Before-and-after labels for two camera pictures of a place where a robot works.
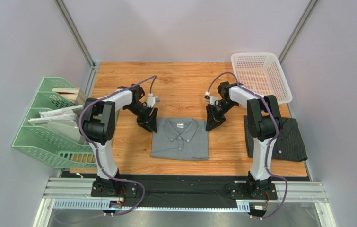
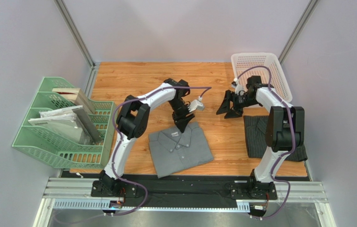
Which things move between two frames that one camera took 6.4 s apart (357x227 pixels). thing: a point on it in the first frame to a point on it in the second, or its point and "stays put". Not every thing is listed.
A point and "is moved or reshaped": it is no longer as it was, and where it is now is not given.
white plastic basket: x=262 y=73 stays put
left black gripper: x=152 y=124 to x=182 y=123
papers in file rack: x=64 y=120 stays put
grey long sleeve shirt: x=180 y=138 is moved or reshaped
